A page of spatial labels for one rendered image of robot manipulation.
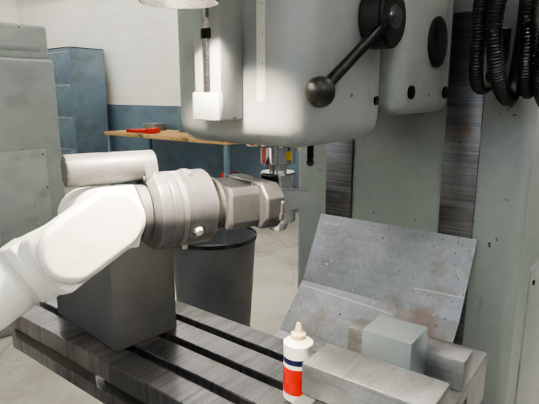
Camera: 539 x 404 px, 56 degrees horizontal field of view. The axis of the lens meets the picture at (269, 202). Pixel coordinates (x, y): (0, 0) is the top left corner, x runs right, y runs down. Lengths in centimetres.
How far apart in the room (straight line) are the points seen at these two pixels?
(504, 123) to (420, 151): 15
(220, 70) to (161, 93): 677
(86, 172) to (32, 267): 11
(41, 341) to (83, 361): 14
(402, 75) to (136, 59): 712
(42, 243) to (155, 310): 42
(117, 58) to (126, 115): 84
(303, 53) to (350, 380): 35
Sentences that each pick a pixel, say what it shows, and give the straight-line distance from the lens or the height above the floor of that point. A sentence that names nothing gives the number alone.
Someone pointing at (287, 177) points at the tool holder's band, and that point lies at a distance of 64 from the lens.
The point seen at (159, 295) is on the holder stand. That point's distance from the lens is 89.
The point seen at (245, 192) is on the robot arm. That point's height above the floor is 126.
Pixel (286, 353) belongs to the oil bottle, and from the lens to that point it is 70.
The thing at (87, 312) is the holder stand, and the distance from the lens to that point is 94.
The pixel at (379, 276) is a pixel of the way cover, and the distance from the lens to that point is 99.
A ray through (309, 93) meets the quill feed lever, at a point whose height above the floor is 137.
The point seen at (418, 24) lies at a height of 146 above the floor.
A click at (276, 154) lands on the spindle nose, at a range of 63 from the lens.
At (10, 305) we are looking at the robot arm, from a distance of 54.
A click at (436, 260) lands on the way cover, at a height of 107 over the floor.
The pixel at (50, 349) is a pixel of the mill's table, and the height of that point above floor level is 92.
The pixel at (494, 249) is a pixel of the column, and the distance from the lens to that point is 95.
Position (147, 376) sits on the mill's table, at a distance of 81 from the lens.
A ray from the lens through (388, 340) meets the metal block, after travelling 60.
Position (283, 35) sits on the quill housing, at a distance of 54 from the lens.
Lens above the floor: 137
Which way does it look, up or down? 12 degrees down
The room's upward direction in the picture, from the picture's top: straight up
